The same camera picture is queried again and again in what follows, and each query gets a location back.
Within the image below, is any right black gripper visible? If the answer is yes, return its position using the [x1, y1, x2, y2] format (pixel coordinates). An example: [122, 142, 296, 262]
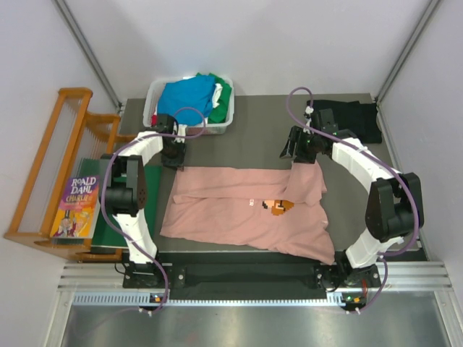
[279, 127, 320, 165]

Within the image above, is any pink t shirt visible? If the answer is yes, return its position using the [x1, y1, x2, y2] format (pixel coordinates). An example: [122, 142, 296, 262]
[160, 163, 335, 265]

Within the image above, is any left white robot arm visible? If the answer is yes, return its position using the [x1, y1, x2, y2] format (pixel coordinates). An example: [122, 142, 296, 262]
[98, 114, 186, 287]

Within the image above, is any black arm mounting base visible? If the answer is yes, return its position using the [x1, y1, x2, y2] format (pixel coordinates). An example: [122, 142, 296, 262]
[123, 252, 380, 299]

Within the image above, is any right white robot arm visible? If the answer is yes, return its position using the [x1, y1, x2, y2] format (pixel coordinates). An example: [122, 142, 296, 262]
[280, 106, 424, 286]

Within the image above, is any green t shirt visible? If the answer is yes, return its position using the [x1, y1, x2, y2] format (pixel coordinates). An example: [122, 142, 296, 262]
[208, 73, 232, 123]

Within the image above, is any blue t shirt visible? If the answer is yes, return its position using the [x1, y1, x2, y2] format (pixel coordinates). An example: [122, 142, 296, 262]
[157, 75, 215, 126]

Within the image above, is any white t shirt in basket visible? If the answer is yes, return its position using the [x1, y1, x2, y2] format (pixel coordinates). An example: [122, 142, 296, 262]
[204, 83, 226, 124]

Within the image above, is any folded black t shirt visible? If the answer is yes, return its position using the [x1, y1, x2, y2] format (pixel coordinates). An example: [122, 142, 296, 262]
[306, 100, 383, 144]

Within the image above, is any wooden rack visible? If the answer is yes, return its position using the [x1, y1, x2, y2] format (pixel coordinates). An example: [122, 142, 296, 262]
[4, 87, 134, 262]

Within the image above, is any Roald Dahl book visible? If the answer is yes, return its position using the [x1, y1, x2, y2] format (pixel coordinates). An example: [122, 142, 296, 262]
[50, 176, 100, 239]

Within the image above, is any green book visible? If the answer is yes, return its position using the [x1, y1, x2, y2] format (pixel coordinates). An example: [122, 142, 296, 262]
[77, 158, 162, 249]

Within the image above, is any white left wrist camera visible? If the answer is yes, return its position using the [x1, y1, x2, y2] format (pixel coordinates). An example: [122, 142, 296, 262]
[174, 124, 187, 143]

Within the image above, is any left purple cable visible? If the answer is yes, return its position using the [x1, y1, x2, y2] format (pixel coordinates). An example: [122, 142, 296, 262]
[102, 106, 207, 314]

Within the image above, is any purple cable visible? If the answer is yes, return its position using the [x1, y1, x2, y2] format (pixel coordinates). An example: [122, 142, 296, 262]
[286, 86, 424, 314]
[102, 106, 207, 314]

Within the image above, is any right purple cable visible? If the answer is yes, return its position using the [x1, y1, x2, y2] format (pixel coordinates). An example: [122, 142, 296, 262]
[286, 86, 424, 314]

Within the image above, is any grey slotted cable duct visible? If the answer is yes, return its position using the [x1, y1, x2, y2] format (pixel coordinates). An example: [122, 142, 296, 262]
[72, 292, 362, 307]

